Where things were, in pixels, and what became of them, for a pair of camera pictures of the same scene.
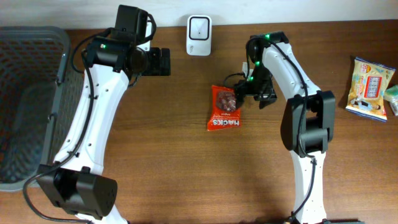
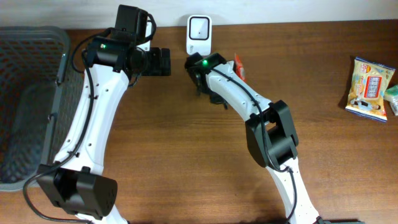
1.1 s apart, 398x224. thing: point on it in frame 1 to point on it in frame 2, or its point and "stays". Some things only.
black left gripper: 156,66 stays
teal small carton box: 390,95 stays
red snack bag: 224,114 to 239,68
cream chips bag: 369,84 stays
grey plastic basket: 41,89 stays
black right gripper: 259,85 to 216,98
